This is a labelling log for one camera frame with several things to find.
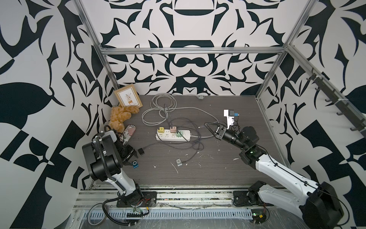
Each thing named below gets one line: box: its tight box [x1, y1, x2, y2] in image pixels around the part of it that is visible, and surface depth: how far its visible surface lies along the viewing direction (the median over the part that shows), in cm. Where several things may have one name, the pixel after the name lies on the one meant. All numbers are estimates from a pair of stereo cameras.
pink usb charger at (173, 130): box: [170, 125, 177, 134], surface depth 96 cm
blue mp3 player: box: [132, 159, 140, 169], surface depth 87 cm
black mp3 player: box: [137, 147, 145, 156], surface depth 92 cm
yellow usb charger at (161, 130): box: [157, 126, 165, 134], surface depth 94 cm
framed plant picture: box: [113, 83, 144, 109], surface depth 107 cm
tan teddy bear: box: [108, 105, 140, 134], surface depth 99 cm
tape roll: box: [87, 202, 107, 226], surface depth 70 cm
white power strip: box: [155, 129, 192, 142], surface depth 96 cm
